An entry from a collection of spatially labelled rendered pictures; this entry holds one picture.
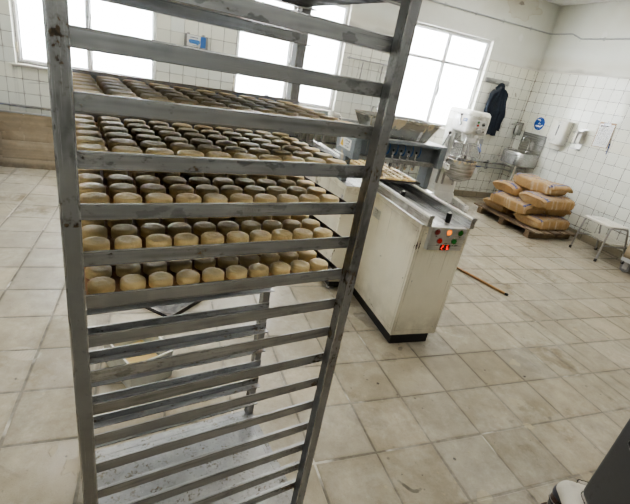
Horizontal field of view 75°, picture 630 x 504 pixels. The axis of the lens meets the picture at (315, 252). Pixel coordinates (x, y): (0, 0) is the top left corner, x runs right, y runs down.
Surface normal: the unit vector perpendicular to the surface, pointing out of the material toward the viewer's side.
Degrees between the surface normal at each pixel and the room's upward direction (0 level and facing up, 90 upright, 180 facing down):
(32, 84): 90
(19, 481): 0
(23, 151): 67
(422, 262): 90
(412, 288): 90
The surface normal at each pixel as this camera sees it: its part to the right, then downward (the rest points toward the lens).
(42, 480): 0.17, -0.90
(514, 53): 0.32, 0.43
